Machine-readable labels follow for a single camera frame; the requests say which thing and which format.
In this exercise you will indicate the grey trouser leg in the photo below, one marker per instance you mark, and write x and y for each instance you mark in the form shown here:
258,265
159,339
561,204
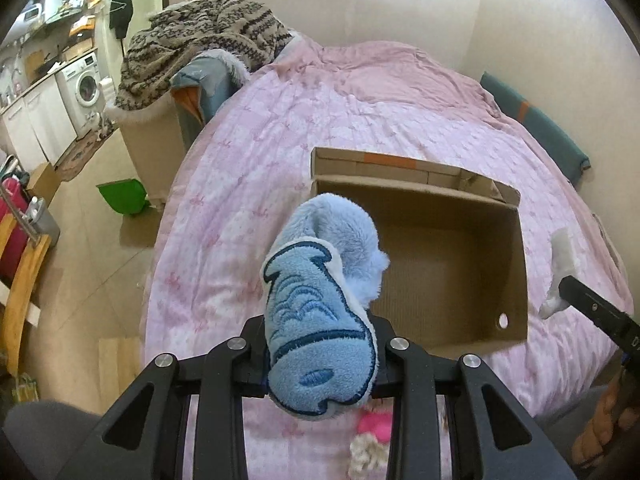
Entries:
38,438

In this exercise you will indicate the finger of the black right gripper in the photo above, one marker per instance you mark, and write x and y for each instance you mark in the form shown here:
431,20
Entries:
616,324

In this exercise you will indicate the white washing machine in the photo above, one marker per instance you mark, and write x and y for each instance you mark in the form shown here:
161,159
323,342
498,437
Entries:
79,84

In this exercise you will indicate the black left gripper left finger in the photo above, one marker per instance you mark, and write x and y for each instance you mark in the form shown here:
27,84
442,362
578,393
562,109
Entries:
178,405

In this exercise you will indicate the wooden chair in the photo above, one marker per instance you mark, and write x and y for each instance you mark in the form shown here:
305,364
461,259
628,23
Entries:
16,303

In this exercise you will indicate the patterned knit blanket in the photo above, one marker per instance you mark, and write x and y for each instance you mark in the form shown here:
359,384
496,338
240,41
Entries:
244,34

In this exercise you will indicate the teal headboard pad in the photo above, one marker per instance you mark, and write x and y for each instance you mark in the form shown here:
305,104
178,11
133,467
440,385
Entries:
572,161

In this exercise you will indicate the blue fluffy whale sock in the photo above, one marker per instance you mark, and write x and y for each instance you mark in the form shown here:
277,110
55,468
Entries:
322,273

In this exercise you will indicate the green dustpan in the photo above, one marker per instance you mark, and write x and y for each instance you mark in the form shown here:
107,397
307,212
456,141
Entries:
127,197

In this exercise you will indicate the teal cushion with orange stripe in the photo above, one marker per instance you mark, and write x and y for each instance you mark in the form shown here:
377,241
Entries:
199,89

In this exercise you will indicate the white kitchen cabinets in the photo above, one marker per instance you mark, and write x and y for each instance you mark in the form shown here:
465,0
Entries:
38,126

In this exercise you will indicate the pink rubber duck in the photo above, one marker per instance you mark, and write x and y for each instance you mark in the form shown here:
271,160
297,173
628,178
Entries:
379,424

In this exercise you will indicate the brown cardboard box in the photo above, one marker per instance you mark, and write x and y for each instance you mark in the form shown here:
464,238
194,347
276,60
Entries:
457,277

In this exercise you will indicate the pink patterned bed quilt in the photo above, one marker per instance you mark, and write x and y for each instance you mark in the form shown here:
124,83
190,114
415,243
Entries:
249,169

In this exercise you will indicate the cream ruffled scrunchie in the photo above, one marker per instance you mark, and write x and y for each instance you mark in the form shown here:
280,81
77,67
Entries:
368,457

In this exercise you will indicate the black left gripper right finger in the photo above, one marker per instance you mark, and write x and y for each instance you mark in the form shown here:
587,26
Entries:
491,436

